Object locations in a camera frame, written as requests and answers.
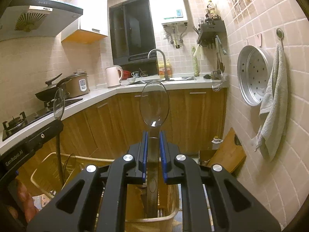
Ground white electric kettle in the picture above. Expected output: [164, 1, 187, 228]
[105, 65, 123, 89]

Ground person's left hand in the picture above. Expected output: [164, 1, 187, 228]
[14, 179, 40, 223]

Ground green loofah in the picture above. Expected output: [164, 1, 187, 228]
[192, 47, 200, 76]

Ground hanging metal ladle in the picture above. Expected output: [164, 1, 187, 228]
[216, 36, 225, 72]

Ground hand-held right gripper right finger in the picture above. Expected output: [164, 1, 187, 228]
[159, 130, 282, 232]

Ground white wall cabinet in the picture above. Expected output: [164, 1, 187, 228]
[61, 0, 108, 44]

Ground black wall spice rack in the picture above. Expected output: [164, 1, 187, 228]
[197, 20, 227, 48]

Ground steel faucet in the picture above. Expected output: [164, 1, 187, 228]
[148, 49, 170, 81]

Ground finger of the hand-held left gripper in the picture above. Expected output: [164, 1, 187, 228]
[26, 120, 64, 152]

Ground grey hanging towel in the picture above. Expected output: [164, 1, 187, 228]
[251, 42, 289, 162]

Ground white water heater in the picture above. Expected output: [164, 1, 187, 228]
[149, 0, 189, 27]

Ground brown rice cooker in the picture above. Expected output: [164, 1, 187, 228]
[65, 71, 90, 99]

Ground clear plastic spoon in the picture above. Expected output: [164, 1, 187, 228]
[139, 80, 170, 219]
[53, 88, 67, 185]

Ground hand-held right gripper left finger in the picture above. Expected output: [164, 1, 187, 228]
[26, 130, 148, 232]

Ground dark window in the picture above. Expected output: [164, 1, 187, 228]
[109, 0, 157, 66]

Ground round metal steamer tray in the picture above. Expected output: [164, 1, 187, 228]
[237, 45, 274, 106]

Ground wooden cutting board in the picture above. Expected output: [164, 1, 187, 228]
[208, 127, 247, 174]

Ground grey range hood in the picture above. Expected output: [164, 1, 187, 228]
[0, 0, 84, 42]

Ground yellow slotted utensil basket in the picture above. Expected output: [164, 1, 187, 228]
[31, 152, 180, 232]

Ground yellow dish soap bottle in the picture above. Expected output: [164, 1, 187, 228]
[158, 61, 173, 76]

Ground black gas stove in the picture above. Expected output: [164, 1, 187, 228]
[2, 98, 83, 142]

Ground wooden base cabinets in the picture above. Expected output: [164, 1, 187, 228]
[0, 88, 227, 199]

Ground glass pot lid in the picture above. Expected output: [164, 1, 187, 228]
[212, 76, 224, 92]

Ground black wok with lid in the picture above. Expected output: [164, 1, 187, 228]
[35, 74, 78, 101]

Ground steel sink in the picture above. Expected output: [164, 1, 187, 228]
[128, 76, 197, 85]

